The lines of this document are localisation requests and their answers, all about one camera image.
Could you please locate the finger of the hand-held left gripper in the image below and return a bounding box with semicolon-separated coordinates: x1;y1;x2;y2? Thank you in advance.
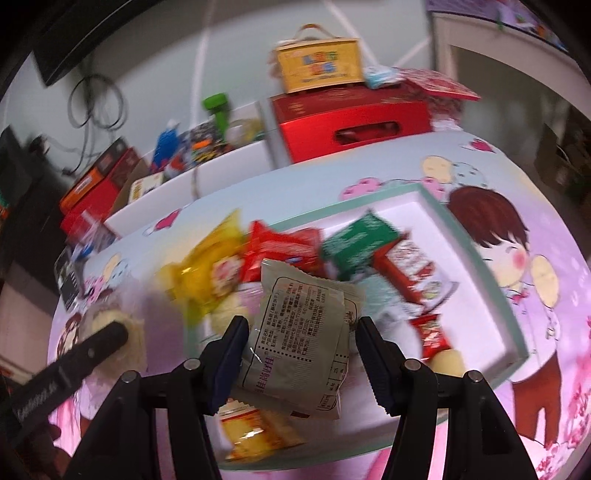
50;322;129;387

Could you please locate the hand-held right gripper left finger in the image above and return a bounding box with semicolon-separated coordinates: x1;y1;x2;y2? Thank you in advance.
62;315;250;480

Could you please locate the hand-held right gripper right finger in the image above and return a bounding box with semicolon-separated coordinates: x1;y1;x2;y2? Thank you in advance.
355;316;539;480

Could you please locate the round bun clear packet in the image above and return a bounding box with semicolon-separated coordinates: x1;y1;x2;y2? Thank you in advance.
81;302;148;374

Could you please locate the small red candy packet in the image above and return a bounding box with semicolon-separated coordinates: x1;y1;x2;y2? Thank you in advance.
410;314;451;361

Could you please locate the cream and orange snack packet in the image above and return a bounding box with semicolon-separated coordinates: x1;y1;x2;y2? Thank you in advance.
217;397;308;462

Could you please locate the green-edged clear bun packet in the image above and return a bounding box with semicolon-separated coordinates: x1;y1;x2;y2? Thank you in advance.
427;348;467;377

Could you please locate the grey printed snack packet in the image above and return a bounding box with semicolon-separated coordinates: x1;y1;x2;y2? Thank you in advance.
231;258;365;421

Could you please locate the yellow bread packet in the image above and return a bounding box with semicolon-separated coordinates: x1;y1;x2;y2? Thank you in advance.
157;210;250;328

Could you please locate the red and white stick packet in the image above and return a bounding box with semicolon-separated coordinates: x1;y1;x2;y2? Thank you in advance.
374;240;458;305

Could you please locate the white tray with teal rim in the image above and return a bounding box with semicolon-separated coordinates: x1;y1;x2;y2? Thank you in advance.
203;181;530;472

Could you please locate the red snack packet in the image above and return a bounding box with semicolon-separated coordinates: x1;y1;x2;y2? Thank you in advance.
240;220;324;282

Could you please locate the clear plastic box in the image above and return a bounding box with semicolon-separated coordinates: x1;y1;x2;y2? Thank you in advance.
67;210;116;254

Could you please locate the flat red box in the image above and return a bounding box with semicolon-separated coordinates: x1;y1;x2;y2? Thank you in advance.
60;148;141;236

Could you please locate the orange and black box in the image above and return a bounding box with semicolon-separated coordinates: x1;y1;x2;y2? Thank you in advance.
59;137;127;208

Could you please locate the small white card box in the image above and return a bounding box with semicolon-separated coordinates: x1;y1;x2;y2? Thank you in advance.
129;173;164;201

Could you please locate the pink cartoon printed blanket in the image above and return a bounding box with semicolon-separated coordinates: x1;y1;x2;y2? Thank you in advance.
48;131;591;480

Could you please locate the white cardboard box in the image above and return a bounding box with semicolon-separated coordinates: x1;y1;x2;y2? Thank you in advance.
104;102;291;238

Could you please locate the blue bottle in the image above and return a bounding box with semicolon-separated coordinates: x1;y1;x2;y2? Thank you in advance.
152;121;185;169

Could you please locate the colourful toy bundle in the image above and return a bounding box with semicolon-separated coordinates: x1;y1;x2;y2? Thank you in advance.
182;122;232;160

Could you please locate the clear ball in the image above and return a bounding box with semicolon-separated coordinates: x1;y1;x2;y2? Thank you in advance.
228;119;259;146

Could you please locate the red gift box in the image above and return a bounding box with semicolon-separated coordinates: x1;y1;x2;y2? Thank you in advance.
270;85;437;163

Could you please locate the green dumbbell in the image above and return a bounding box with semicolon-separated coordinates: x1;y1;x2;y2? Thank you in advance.
203;93;232;144

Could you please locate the red patterned lid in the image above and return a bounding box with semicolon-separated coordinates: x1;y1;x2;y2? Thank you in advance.
402;68;481;121

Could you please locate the teal tissue pack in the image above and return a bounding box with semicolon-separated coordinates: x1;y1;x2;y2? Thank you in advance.
365;65;402;88

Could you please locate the black monitor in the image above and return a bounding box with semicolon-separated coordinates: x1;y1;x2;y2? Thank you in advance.
32;0;158;86

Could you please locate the white shelf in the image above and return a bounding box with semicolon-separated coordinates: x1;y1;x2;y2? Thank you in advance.
427;9;591;153

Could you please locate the purple plastic basket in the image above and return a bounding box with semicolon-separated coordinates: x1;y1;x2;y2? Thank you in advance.
426;0;513;14

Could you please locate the black cable bundle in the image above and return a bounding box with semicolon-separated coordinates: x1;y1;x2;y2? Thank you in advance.
32;74;125;176

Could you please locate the yellow gift box with handle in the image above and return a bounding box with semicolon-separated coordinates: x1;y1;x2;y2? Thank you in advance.
270;24;363;94

